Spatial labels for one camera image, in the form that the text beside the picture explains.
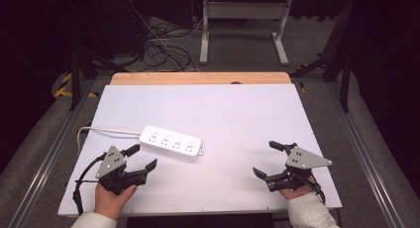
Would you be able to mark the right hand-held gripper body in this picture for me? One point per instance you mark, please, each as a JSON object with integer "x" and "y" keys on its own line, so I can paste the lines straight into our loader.
{"x": 305, "y": 160}

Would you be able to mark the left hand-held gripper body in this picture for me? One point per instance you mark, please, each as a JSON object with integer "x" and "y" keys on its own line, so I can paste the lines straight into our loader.
{"x": 110, "y": 163}

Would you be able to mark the white power strip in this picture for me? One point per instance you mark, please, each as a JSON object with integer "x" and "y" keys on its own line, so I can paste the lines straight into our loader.
{"x": 171, "y": 142}

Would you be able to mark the person's right hand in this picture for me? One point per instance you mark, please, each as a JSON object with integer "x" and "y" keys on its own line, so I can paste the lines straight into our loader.
{"x": 294, "y": 192}

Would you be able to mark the person's left hand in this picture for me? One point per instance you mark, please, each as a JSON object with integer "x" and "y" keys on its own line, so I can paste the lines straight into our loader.
{"x": 110, "y": 201}

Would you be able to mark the white board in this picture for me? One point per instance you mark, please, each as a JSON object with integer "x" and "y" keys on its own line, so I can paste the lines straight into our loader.
{"x": 231, "y": 122}

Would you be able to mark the yellow black hazard tape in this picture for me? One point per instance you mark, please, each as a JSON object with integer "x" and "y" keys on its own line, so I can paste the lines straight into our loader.
{"x": 62, "y": 88}

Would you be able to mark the black metal stand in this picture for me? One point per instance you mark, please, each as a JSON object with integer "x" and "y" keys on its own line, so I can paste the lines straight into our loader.
{"x": 76, "y": 79}
{"x": 343, "y": 72}

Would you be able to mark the wooden table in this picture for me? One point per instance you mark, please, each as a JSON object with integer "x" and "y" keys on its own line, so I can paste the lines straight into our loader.
{"x": 198, "y": 78}

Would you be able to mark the metal floor rail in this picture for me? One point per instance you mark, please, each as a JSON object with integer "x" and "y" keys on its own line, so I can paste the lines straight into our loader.
{"x": 43, "y": 162}
{"x": 366, "y": 162}

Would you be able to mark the white metal desk frame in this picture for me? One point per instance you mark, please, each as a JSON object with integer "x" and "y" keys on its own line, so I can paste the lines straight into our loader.
{"x": 244, "y": 10}

